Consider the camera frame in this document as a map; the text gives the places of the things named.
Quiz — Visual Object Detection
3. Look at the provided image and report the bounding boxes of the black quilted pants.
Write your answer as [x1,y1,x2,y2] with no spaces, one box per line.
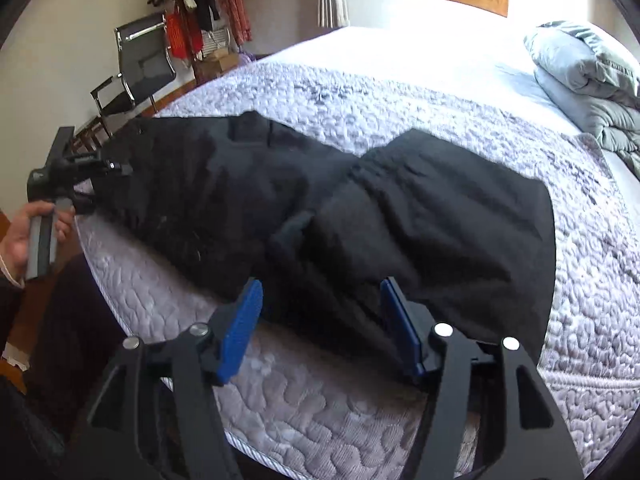
[93,112,555,358]

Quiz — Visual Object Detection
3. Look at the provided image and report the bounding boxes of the person's left hand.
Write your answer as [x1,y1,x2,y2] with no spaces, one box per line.
[1,200,75,288]

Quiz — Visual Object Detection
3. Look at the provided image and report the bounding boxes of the grey patterned quilted bedspread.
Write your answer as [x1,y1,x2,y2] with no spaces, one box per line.
[74,24,640,478]

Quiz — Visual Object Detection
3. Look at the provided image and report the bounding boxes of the cardboard boxes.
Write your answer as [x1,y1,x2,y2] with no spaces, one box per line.
[198,48,240,81]

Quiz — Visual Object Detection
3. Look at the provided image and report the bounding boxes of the wooden coat rack with clothes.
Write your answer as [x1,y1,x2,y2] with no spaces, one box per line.
[148,0,256,64]

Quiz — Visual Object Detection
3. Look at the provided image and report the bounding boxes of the red checked garment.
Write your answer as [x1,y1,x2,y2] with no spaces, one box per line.
[220,0,253,48]

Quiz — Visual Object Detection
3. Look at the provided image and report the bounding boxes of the folded grey duvet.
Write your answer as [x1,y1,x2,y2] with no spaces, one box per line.
[524,21,639,174]

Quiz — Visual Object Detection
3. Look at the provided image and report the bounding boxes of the black metal frame chair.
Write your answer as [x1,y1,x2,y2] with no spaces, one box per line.
[90,12,177,136]

